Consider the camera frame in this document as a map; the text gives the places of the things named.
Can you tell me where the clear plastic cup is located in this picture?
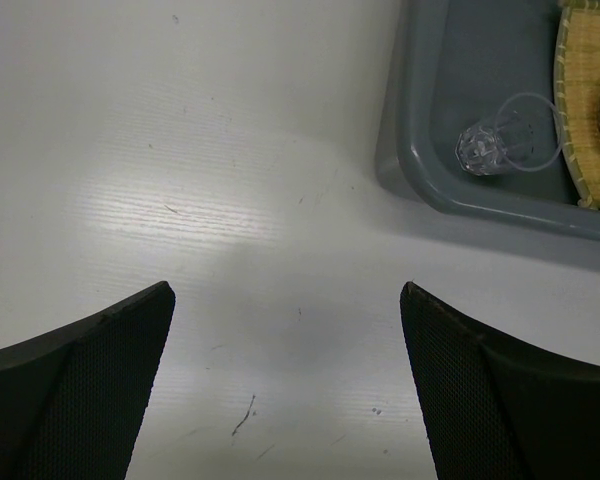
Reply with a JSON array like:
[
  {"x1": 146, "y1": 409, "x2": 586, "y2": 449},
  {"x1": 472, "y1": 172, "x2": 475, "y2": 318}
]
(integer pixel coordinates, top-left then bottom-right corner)
[{"x1": 455, "y1": 92, "x2": 564, "y2": 177}]

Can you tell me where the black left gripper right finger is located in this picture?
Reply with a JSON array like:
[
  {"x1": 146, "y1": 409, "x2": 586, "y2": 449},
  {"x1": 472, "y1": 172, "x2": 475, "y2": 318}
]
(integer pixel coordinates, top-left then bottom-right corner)
[{"x1": 400, "y1": 282, "x2": 600, "y2": 479}]

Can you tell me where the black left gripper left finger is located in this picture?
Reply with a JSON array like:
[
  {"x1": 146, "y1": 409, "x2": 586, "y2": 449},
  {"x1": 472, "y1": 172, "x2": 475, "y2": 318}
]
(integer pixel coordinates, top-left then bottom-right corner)
[{"x1": 0, "y1": 281, "x2": 176, "y2": 479}]

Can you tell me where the yellow woven placemat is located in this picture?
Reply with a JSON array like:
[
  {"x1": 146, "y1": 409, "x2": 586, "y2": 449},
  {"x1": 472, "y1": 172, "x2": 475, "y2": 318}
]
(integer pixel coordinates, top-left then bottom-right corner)
[{"x1": 553, "y1": 1, "x2": 600, "y2": 210}]

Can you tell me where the grey plastic bin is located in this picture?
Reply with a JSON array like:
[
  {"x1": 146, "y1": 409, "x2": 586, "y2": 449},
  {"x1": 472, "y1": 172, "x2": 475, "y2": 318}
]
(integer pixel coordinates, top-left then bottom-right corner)
[{"x1": 375, "y1": 1, "x2": 600, "y2": 271}]

